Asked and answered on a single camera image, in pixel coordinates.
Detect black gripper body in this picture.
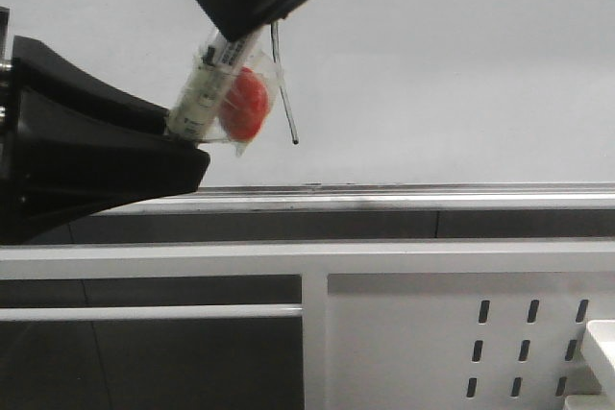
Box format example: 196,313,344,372
1,7,18,180

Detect white dry-erase marker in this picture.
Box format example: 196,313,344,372
166,28,262,144

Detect red round magnet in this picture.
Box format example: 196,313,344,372
218,67,269,142

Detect white metal whiteboard stand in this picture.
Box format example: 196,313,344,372
1,239,614,409

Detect white plastic bin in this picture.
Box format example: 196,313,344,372
563,319,614,409

